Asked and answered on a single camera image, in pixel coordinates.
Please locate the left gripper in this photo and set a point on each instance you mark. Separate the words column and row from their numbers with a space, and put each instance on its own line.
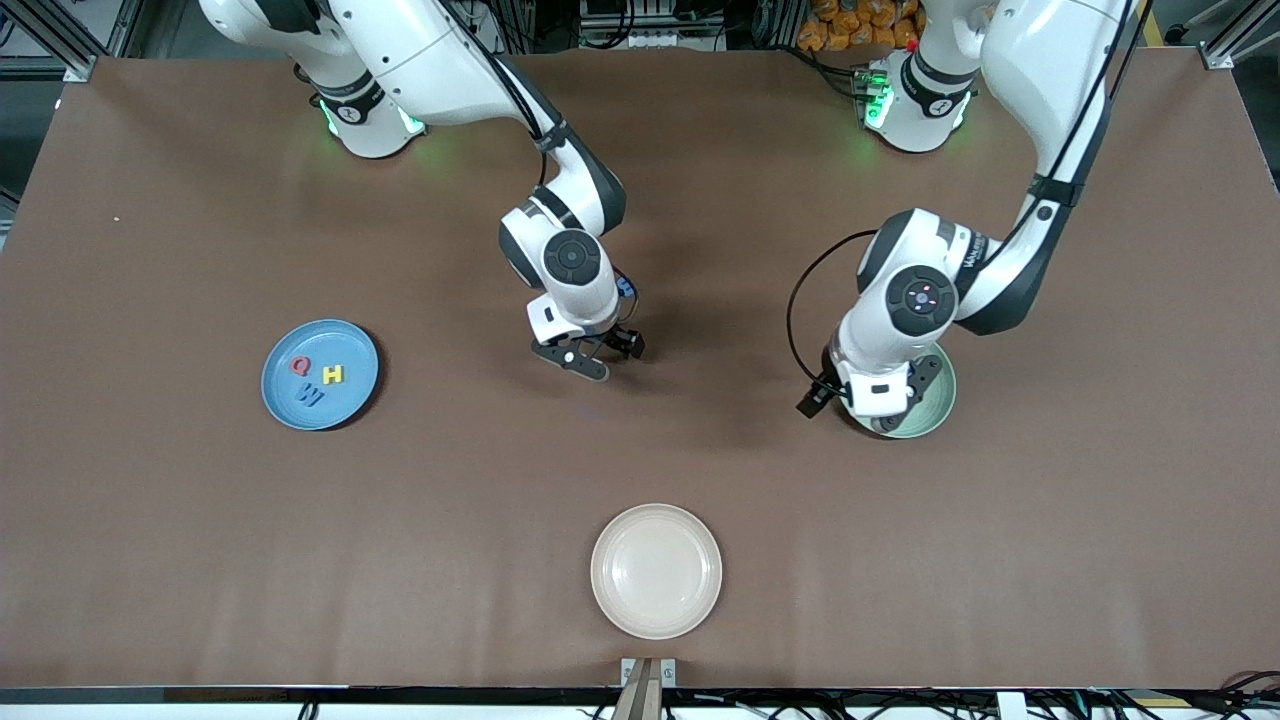
column 814, row 398

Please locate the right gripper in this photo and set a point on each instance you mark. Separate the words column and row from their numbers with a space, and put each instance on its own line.
column 617, row 339

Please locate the yellow uppercase letter H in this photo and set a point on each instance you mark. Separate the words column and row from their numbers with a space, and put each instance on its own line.
column 333, row 374

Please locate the blue uppercase letter M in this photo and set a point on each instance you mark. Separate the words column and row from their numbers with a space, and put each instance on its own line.
column 310, row 395

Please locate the pinkish red letter Q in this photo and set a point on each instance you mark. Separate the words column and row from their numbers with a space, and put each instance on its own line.
column 294, row 366

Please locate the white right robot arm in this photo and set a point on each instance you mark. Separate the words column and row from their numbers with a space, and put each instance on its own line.
column 430, row 60

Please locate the green plate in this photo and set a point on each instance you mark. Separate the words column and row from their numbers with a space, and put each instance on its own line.
column 940, row 400

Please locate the beige plate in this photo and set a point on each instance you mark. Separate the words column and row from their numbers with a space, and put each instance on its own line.
column 655, row 570

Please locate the blue plate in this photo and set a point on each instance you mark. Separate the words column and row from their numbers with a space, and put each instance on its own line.
column 350, row 345

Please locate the background electronics rack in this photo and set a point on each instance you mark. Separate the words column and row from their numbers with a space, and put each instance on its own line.
column 630, row 20

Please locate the pile of orange objects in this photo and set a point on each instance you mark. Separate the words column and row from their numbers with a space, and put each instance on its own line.
column 850, row 22

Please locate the metal bracket at table edge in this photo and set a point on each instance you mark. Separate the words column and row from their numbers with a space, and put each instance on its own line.
column 648, row 690

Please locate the aluminium frame profile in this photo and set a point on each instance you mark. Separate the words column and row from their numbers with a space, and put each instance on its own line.
column 1218, row 58
column 80, row 68

